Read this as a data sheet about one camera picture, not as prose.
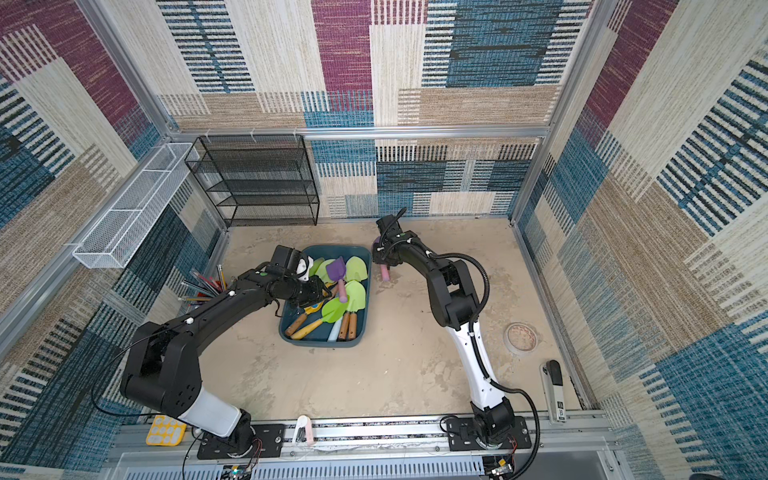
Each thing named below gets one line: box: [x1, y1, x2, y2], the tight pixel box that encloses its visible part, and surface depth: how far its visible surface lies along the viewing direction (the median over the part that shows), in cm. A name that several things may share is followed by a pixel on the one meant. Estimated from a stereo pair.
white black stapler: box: [540, 360, 567, 423], surface depth 79 cm
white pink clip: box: [293, 415, 314, 446], surface depth 75 cm
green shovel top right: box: [344, 256, 368, 283], surface depth 106 cm
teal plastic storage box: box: [279, 245, 372, 348], surface depth 94 cm
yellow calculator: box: [146, 415, 187, 446], surface depth 76 cm
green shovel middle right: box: [345, 280, 367, 340], surface depth 96 cm
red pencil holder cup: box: [178, 265, 237, 308], surface depth 90 cm
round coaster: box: [504, 322, 540, 354], surface depth 91 cm
